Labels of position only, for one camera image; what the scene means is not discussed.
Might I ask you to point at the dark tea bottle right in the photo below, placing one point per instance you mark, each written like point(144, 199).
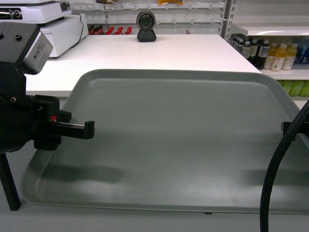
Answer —
point(262, 54)

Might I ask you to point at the orange juice bottle front right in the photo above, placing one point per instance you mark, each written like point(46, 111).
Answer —
point(290, 57)

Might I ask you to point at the white checkout scale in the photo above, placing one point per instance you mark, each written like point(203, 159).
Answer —
point(62, 28)

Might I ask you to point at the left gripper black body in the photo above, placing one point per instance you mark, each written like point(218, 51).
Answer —
point(20, 123)

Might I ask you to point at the black barcode scanner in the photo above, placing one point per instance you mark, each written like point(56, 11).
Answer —
point(146, 22)

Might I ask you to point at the orange juice bottle front left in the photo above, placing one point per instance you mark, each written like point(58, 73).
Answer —
point(279, 58)

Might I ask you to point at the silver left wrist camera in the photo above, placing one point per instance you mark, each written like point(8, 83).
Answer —
point(37, 55)

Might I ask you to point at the grey-green rectangular serving tray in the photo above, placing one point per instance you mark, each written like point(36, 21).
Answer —
point(192, 141)

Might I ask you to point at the orange juice bottle back left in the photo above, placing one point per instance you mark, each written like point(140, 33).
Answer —
point(270, 56)

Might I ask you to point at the white slotted shelf upright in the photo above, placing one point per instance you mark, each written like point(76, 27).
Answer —
point(226, 17)

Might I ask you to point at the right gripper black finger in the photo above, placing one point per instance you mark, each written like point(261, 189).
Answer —
point(287, 127)

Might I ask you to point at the orange juice bottle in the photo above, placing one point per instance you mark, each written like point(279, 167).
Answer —
point(279, 58)
point(290, 57)
point(270, 56)

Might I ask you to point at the dark tea bottle left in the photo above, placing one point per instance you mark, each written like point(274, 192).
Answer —
point(246, 49)

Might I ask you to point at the dark tea bottle middle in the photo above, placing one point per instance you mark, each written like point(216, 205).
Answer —
point(254, 48)

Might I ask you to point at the dark tea bottle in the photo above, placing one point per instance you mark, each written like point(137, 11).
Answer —
point(246, 49)
point(254, 48)
point(262, 54)

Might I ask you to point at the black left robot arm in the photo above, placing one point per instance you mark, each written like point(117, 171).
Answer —
point(24, 49)

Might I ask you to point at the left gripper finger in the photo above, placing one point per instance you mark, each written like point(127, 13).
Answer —
point(85, 131)

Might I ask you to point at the green tea bottle row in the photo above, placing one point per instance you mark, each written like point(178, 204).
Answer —
point(295, 88)

